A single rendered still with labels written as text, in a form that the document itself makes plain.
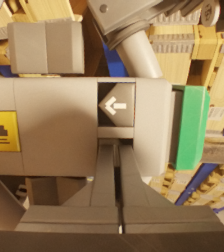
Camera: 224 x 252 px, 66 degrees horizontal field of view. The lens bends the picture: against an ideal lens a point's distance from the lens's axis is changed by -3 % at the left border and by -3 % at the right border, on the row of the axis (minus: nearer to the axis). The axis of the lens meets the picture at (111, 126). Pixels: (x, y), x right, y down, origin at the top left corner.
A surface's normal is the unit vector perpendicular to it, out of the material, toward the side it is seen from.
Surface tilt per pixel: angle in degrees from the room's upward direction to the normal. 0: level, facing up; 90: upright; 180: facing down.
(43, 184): 57
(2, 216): 68
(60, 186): 91
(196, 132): 74
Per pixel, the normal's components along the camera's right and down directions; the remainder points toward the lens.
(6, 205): 0.35, 0.00
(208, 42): -0.27, 0.21
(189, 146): 0.00, 0.25
